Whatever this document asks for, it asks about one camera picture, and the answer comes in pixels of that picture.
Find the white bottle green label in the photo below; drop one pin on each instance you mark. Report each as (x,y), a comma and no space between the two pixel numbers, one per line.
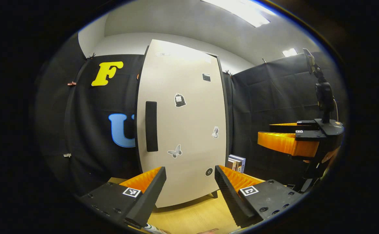
(152,228)

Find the copper cloth clip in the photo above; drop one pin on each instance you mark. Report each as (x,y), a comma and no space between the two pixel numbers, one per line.
(71,83)

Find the black backdrop cloth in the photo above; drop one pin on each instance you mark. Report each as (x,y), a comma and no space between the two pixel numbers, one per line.
(88,104)

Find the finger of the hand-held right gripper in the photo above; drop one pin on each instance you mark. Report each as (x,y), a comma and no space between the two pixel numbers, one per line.
(283,128)
(277,143)

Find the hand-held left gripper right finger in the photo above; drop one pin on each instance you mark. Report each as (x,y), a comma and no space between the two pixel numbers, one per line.
(228,198)

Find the beige cabinet door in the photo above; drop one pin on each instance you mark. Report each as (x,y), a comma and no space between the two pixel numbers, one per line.
(189,123)

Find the silver cloth clip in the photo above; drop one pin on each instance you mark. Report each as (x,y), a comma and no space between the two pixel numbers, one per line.
(67,155)

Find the long ceiling light panel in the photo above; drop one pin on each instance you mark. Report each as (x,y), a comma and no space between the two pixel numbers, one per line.
(238,13)

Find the small ceiling light panel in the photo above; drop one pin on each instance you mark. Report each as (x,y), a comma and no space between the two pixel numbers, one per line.
(289,52)

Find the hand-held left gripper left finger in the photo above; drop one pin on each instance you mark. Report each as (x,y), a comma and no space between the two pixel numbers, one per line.
(151,195)

